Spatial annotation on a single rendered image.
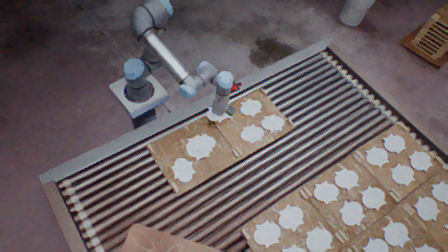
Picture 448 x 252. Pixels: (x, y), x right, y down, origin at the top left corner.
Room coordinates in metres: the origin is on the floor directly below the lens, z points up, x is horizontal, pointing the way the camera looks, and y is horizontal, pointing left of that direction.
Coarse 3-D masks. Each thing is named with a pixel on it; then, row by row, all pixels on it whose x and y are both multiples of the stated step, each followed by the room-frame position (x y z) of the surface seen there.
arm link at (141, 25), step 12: (132, 12) 1.20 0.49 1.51; (144, 12) 1.20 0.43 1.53; (132, 24) 1.14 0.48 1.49; (144, 24) 1.15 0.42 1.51; (144, 36) 1.10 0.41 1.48; (156, 36) 1.13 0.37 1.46; (156, 48) 1.08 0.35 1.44; (168, 48) 1.11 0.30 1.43; (168, 60) 1.04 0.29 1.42; (180, 72) 1.01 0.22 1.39; (180, 84) 0.98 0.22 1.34; (192, 84) 0.98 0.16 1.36; (204, 84) 1.01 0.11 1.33; (192, 96) 0.94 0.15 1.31
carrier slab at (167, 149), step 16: (192, 128) 1.00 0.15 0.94; (208, 128) 1.02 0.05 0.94; (160, 144) 0.85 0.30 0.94; (176, 144) 0.87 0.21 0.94; (224, 144) 0.94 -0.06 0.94; (160, 160) 0.76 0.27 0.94; (176, 160) 0.78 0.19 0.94; (192, 160) 0.80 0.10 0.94; (208, 160) 0.81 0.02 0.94; (224, 160) 0.83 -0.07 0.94; (192, 176) 0.70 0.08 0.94; (208, 176) 0.72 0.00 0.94
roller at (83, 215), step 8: (344, 72) 1.70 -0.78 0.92; (328, 80) 1.60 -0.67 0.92; (312, 88) 1.50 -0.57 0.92; (320, 88) 1.53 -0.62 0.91; (296, 96) 1.41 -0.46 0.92; (304, 96) 1.43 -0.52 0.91; (280, 104) 1.32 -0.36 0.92; (288, 104) 1.33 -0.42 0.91; (152, 176) 0.66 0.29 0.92; (160, 176) 0.68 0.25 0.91; (136, 184) 0.60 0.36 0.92; (144, 184) 0.61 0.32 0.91; (120, 192) 0.54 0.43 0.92; (128, 192) 0.55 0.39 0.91; (104, 200) 0.49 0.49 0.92; (112, 200) 0.50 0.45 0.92; (88, 208) 0.43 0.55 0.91; (96, 208) 0.44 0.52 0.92; (80, 216) 0.39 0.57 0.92; (88, 216) 0.40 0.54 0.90
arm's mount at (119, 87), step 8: (120, 80) 1.28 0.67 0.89; (152, 80) 1.32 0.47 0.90; (112, 88) 1.20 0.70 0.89; (120, 88) 1.21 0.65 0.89; (152, 88) 1.25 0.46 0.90; (160, 88) 1.26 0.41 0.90; (120, 96) 1.15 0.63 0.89; (128, 96) 1.16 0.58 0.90; (152, 96) 1.19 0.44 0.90; (160, 96) 1.21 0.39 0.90; (128, 104) 1.10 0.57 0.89; (136, 104) 1.11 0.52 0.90; (144, 104) 1.12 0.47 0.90
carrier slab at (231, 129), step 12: (252, 96) 1.32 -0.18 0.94; (240, 108) 1.21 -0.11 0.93; (264, 108) 1.25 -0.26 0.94; (276, 108) 1.27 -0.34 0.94; (228, 120) 1.10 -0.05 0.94; (240, 120) 1.12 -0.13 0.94; (252, 120) 1.14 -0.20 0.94; (228, 132) 1.02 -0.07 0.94; (240, 132) 1.04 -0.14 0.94; (264, 132) 1.07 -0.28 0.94; (276, 132) 1.09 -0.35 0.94; (240, 144) 0.96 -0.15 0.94; (252, 144) 0.97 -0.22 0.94; (264, 144) 0.99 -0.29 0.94
